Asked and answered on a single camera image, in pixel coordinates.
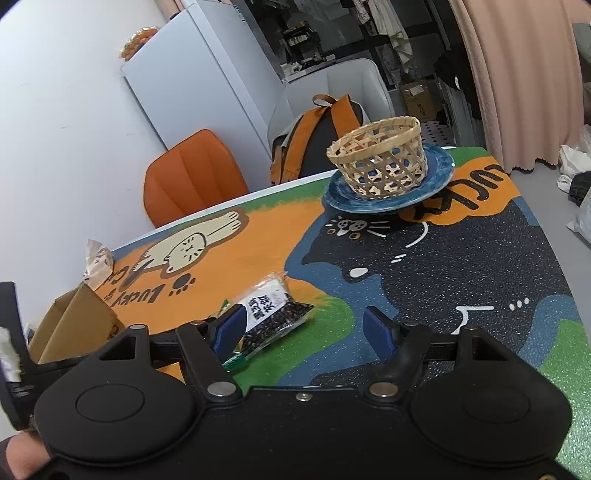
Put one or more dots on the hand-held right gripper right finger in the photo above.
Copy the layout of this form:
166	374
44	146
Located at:
376	330

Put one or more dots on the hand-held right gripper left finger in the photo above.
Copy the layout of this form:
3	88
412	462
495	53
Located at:
228	330

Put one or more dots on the green snack packet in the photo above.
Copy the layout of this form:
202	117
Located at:
236	362

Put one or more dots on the black rice snack packet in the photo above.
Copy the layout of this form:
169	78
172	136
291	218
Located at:
272	318

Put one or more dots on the cardboard box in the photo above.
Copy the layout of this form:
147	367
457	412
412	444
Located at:
69	323

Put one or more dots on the person's left hand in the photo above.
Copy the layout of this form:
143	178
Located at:
21	454

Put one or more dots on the tissue pack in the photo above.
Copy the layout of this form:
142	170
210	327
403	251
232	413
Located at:
98	265

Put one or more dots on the colourful cartoon table mat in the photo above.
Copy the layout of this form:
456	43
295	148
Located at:
461	258

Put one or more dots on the orange chair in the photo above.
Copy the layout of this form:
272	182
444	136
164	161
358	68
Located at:
194	180

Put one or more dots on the blue plate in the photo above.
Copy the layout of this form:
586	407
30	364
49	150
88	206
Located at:
438	170

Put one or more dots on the woven bamboo basket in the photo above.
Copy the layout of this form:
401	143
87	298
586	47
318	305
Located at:
339	159

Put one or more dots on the orange and grey backpack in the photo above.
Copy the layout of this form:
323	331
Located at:
318	138

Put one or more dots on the white plastic bag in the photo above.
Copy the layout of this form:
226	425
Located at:
577	159
581	221

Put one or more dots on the brown carton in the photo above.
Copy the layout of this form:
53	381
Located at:
418	99

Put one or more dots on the grey chair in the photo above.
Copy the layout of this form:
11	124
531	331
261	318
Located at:
351	78

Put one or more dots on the white fridge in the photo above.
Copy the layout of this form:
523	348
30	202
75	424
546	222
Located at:
207	69

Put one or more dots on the black garment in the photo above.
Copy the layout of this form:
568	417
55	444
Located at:
457	78

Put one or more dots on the pink curtain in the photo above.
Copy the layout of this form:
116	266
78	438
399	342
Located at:
517	69

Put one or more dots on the bag of oranges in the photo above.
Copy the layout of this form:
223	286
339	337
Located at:
136	44

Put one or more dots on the white hanging garment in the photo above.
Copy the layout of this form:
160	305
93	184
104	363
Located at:
397	32

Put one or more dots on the floral hanging garment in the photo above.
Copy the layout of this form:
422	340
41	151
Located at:
362	9

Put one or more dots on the grey sofa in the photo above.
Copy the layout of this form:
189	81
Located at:
582	46

